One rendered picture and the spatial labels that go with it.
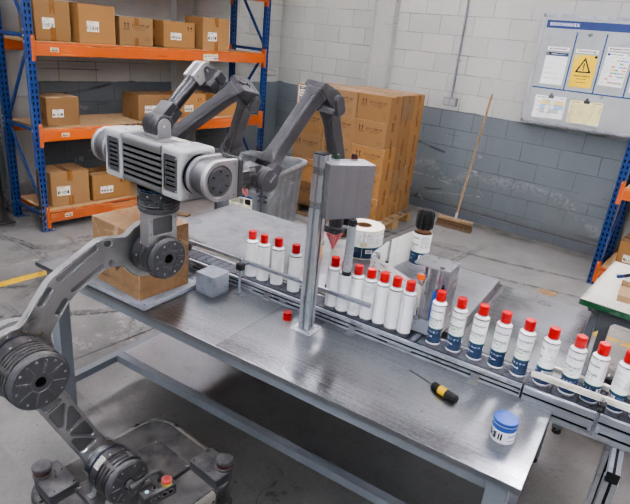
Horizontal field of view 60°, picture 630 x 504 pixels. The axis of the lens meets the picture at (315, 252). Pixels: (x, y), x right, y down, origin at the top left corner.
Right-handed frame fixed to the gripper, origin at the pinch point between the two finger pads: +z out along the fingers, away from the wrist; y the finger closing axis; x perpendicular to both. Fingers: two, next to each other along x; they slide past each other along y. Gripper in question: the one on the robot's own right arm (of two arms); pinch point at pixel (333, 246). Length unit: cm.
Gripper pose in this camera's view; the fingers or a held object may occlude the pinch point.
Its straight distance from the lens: 222.6
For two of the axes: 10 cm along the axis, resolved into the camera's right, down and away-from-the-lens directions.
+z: -0.9, 9.2, 3.7
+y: -8.3, -2.7, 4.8
